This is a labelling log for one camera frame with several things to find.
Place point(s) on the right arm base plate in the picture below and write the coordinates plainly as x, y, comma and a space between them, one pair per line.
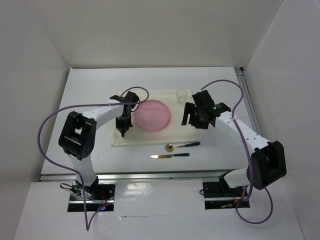
219, 197

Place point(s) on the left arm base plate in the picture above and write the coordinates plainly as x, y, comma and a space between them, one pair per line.
103, 198

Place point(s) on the pink plate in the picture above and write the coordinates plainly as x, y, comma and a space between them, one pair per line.
152, 115

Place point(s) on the front aluminium rail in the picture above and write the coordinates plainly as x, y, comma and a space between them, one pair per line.
163, 175

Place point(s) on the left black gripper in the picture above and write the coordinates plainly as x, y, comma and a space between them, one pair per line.
125, 126

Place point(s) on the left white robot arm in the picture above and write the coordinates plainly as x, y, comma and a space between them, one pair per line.
78, 135

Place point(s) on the gold spoon green handle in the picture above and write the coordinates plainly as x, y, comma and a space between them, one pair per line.
171, 148

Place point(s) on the clear plastic cup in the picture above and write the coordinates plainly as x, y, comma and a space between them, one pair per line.
181, 96

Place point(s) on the gold knife green handle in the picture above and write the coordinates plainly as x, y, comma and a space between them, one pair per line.
167, 156

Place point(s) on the right aluminium rail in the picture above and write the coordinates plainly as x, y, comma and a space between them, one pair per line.
252, 112

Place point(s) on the aluminium rail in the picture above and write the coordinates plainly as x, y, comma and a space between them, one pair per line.
252, 112
163, 175

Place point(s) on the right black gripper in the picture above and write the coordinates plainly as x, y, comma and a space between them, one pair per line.
189, 107

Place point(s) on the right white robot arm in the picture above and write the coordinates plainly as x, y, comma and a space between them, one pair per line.
266, 162

